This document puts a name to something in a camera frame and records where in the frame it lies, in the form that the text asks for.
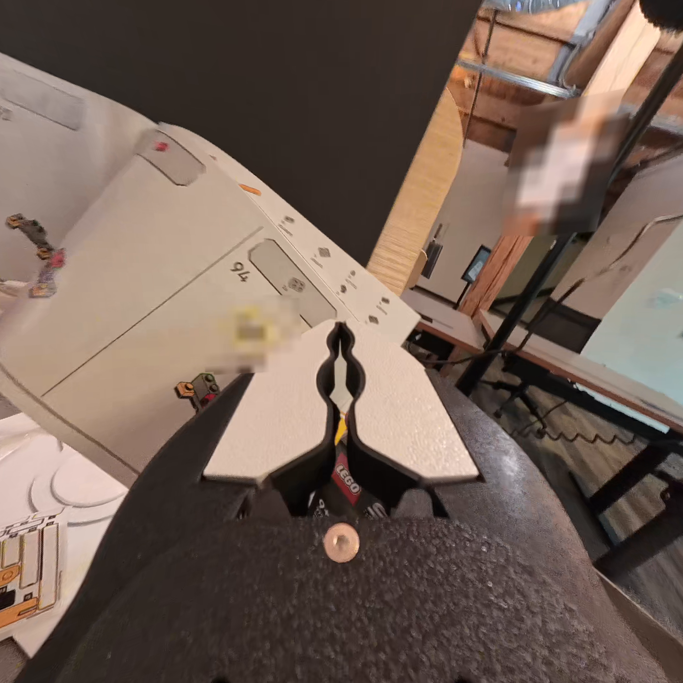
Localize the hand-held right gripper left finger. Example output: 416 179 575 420
203 320 342 517

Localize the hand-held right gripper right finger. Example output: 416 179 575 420
340 320 480 517

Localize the white book stand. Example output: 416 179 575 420
0 85 465 660

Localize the wooden office desk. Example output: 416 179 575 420
400 288 483 364
477 307 683 582

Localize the black lego set box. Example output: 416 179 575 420
307 413 389 519

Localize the lego sticker sheet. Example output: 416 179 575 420
0 507 67 638

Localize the black office chair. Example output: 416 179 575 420
493 368 550 434

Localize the small wall screen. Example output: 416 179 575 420
461 244 493 284

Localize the black metal pole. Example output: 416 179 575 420
456 53 683 397

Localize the lego instruction booklet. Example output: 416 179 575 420
0 51 422 486

